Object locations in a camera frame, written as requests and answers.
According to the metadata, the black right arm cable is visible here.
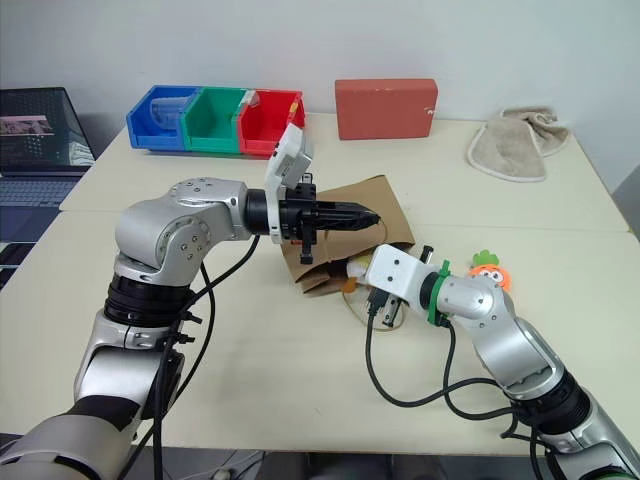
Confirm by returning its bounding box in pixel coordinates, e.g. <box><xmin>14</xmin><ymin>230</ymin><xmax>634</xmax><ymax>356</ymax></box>
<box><xmin>363</xmin><ymin>294</ymin><xmax>551</xmax><ymax>480</ymax></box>

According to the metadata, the green wrist clamp ring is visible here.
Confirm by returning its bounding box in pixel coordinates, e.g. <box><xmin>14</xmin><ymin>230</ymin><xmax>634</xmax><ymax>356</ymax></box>
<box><xmin>426</xmin><ymin>259</ymin><xmax>454</xmax><ymax>329</ymax></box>

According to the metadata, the red rectangular box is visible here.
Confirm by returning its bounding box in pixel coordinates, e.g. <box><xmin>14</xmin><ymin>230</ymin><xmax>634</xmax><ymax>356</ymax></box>
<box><xmin>334</xmin><ymin>77</ymin><xmax>441</xmax><ymax>142</ymax></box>

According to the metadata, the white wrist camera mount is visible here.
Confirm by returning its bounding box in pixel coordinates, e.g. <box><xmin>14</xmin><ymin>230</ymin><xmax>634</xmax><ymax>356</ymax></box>
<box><xmin>263</xmin><ymin>123</ymin><xmax>315</xmax><ymax>245</ymax></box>
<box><xmin>366</xmin><ymin>243</ymin><xmax>432</xmax><ymax>312</ymax></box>

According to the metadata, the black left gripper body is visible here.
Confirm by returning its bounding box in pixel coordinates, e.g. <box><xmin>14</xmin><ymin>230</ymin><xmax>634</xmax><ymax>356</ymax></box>
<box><xmin>277</xmin><ymin>172</ymin><xmax>327</xmax><ymax>266</ymax></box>

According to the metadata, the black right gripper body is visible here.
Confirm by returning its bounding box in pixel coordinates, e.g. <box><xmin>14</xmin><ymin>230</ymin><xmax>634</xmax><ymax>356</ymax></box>
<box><xmin>366</xmin><ymin>287</ymin><xmax>405</xmax><ymax>330</ymax></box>

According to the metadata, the green plastic storage bin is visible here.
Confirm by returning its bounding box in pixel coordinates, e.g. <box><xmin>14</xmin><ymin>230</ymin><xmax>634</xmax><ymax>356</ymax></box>
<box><xmin>180</xmin><ymin>86</ymin><xmax>255</xmax><ymax>154</ymax></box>

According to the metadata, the clear plastic cup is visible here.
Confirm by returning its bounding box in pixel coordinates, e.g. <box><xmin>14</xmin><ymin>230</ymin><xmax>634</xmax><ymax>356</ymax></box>
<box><xmin>149</xmin><ymin>96</ymin><xmax>192</xmax><ymax>129</ymax></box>

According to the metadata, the beige folded towel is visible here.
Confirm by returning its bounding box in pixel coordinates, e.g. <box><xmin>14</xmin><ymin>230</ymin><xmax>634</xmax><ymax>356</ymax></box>
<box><xmin>466</xmin><ymin>105</ymin><xmax>572</xmax><ymax>184</ymax></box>

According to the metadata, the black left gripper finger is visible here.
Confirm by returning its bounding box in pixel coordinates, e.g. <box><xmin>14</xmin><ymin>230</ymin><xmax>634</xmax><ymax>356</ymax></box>
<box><xmin>322</xmin><ymin>214</ymin><xmax>383</xmax><ymax>233</ymax></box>
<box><xmin>322</xmin><ymin>200</ymin><xmax>376</xmax><ymax>219</ymax></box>

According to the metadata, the dark open laptop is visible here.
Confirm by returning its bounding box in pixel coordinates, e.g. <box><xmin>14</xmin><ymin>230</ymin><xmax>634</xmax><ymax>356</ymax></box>
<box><xmin>0</xmin><ymin>87</ymin><xmax>97</xmax><ymax>292</ymax></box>

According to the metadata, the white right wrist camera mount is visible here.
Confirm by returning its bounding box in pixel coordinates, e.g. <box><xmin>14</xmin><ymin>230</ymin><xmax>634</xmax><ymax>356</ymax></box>
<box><xmin>366</xmin><ymin>243</ymin><xmax>432</xmax><ymax>312</ymax></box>

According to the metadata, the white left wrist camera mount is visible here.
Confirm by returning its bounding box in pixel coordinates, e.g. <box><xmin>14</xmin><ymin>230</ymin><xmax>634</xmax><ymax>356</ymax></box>
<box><xmin>263</xmin><ymin>123</ymin><xmax>315</xmax><ymax>245</ymax></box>

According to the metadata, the brown paper bag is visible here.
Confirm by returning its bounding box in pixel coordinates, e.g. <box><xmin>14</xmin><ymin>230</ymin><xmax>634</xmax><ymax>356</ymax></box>
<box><xmin>278</xmin><ymin>174</ymin><xmax>417</xmax><ymax>334</ymax></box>

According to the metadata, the blue plastic storage bin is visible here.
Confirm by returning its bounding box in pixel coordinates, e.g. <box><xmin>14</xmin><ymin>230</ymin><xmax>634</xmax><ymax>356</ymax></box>
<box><xmin>126</xmin><ymin>84</ymin><xmax>204</xmax><ymax>152</ymax></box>

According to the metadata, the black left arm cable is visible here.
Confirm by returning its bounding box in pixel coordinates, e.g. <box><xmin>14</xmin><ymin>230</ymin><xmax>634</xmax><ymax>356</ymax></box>
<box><xmin>133</xmin><ymin>233</ymin><xmax>262</xmax><ymax>480</ymax></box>

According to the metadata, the red plastic storage bin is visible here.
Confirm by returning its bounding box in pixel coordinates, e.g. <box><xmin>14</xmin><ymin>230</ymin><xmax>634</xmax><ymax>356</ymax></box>
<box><xmin>237</xmin><ymin>89</ymin><xmax>306</xmax><ymax>159</ymax></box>

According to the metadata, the orange carrot plush toy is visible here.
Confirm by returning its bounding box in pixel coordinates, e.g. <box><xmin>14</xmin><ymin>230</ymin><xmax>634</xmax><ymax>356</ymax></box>
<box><xmin>466</xmin><ymin>249</ymin><xmax>516</xmax><ymax>294</ymax></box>

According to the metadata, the white and yellow plush toy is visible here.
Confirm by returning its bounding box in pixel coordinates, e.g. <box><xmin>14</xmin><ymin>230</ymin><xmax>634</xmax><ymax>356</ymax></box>
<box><xmin>341</xmin><ymin>253</ymin><xmax>375</xmax><ymax>295</ymax></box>

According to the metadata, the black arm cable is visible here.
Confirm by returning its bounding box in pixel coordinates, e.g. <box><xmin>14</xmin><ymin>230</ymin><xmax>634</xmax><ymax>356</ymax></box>
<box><xmin>363</xmin><ymin>294</ymin><xmax>551</xmax><ymax>480</ymax></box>
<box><xmin>133</xmin><ymin>233</ymin><xmax>262</xmax><ymax>480</ymax></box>

